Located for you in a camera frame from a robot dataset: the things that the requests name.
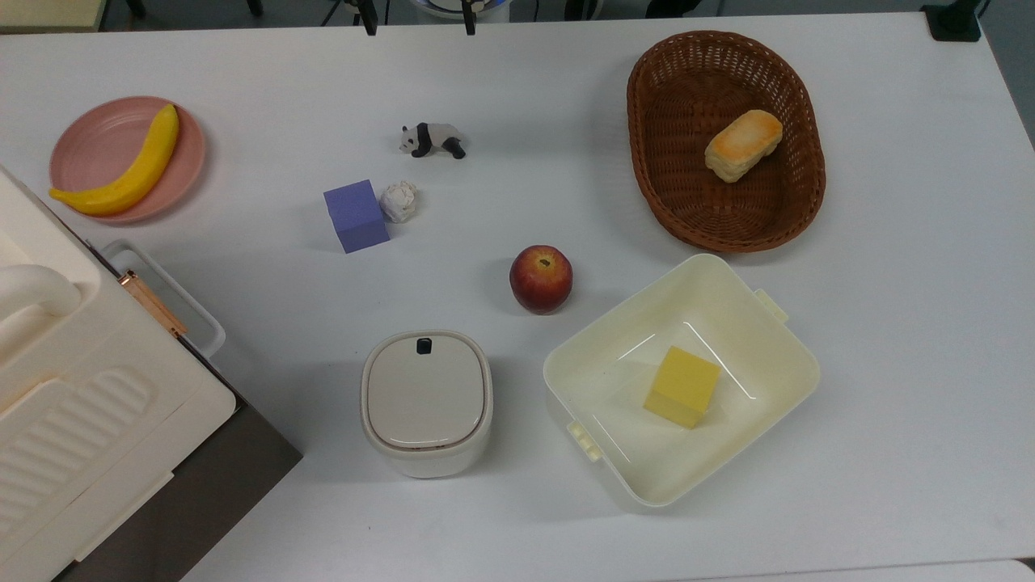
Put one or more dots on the white lidded trash can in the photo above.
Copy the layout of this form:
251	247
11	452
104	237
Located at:
425	396

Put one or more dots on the cream plastic open bin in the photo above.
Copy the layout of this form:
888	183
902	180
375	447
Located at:
614	388

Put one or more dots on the red apple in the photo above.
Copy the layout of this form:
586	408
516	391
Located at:
540	281

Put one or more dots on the crumpled white paper ball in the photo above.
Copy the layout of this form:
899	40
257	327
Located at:
399	202

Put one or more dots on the panda figurine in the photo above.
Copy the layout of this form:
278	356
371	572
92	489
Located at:
437	137

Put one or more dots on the purple cube block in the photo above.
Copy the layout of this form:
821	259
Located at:
356	217

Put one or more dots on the yellow cube block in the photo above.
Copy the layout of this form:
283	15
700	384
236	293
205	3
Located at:
683	384

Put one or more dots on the brown wicker basket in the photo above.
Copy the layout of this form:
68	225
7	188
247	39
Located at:
687	194

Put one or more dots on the toasted bread loaf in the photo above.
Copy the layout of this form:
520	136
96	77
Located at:
744	145

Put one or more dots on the black tripod leg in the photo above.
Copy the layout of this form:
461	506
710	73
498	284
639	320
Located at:
469	16
368	16

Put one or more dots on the dark wood drawer cabinet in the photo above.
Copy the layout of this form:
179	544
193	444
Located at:
218	477

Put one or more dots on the copper latch strip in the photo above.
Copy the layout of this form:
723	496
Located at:
152	303

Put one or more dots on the yellow banana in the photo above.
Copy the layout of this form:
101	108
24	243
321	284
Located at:
141	174

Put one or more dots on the pink round plate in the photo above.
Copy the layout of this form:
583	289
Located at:
97	145

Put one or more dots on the cream plastic storage box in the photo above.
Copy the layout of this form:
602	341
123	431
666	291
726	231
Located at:
89	420

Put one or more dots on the black table clamp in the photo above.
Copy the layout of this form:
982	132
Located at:
954	23

